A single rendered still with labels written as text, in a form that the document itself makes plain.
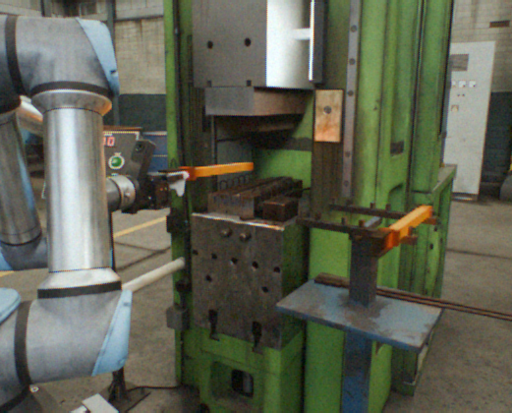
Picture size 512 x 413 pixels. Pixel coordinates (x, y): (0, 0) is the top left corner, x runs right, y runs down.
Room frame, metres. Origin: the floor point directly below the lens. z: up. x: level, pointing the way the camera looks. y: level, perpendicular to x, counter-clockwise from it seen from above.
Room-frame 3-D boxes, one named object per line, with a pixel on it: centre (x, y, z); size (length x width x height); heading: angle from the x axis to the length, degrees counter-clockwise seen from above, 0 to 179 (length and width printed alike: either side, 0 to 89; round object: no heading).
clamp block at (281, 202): (1.53, -0.07, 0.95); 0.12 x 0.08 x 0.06; 151
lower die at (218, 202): (1.75, 0.01, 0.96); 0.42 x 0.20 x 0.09; 151
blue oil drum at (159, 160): (6.27, 1.36, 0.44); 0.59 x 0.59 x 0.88
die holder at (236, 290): (1.73, -0.04, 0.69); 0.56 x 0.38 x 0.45; 151
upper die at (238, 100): (1.75, 0.01, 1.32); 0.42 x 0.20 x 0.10; 151
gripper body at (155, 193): (1.02, 0.27, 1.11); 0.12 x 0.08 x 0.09; 151
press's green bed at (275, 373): (1.73, -0.04, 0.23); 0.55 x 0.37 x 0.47; 151
